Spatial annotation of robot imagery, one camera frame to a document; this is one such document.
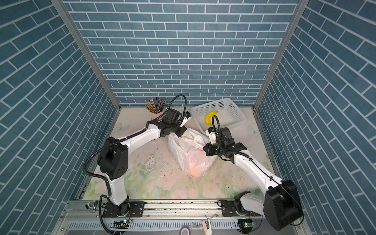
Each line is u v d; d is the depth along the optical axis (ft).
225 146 2.07
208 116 3.66
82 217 2.37
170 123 2.33
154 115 3.36
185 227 2.24
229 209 2.41
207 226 2.22
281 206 1.29
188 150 2.77
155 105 3.45
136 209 2.38
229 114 3.78
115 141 1.66
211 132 2.47
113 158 1.62
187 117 2.65
